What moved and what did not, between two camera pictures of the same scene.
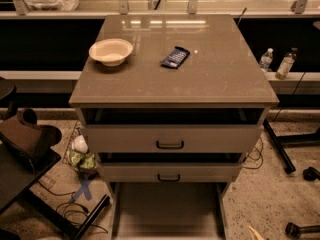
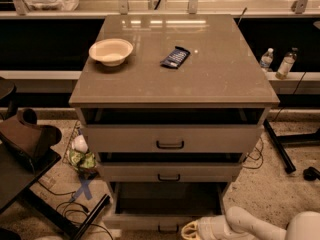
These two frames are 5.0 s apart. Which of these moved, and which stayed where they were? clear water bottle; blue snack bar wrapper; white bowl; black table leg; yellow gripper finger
Moved: yellow gripper finger
Stayed: white bowl; blue snack bar wrapper; black table leg; clear water bottle
